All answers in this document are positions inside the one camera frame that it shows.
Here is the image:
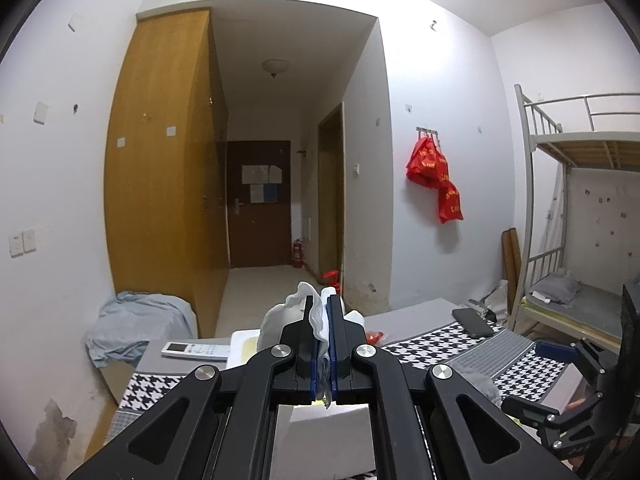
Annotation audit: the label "wooden wardrobe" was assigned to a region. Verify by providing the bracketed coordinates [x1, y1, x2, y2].
[104, 8, 231, 341]

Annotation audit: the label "grey fluffy cloth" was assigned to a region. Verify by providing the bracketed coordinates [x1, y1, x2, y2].
[452, 366, 502, 408]

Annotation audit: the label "white plastic bag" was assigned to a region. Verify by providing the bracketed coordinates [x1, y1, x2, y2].
[480, 280, 511, 318]

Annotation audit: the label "wooden side door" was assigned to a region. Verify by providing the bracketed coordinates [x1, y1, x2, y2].
[317, 102, 346, 286]

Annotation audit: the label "black smartphone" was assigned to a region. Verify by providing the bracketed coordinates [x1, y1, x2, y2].
[451, 307, 495, 338]

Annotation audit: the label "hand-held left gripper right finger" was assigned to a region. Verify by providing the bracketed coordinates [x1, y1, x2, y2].
[327, 293, 582, 480]

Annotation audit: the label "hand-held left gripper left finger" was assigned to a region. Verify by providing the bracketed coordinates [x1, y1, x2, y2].
[65, 295, 321, 480]

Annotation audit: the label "dark brown door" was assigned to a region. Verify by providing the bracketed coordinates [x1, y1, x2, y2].
[226, 141, 292, 268]

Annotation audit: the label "grey pillow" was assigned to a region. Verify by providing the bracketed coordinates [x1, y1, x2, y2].
[530, 275, 582, 307]

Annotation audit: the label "houndstooth table mat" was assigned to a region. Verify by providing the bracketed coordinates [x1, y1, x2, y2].
[107, 320, 591, 480]

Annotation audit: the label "white remote control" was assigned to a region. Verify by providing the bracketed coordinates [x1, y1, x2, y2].
[161, 341, 232, 362]

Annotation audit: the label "wooden boards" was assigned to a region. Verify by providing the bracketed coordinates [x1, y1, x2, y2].
[502, 227, 523, 328]

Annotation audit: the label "blue-grey cloth pile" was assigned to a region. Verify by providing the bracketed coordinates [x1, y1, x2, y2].
[84, 291, 198, 368]

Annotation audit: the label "metal bunk bed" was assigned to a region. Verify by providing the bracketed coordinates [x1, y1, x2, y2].
[514, 84, 640, 356]

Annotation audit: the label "red plastic bags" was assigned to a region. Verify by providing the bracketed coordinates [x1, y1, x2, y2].
[406, 135, 464, 224]

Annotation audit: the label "white foam box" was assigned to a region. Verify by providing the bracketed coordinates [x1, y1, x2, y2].
[227, 329, 373, 480]

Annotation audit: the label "white cloth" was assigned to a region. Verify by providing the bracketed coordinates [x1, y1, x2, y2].
[257, 281, 368, 408]

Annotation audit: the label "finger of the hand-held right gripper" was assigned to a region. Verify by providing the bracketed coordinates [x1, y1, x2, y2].
[534, 338, 622, 387]
[501, 391, 607, 432]

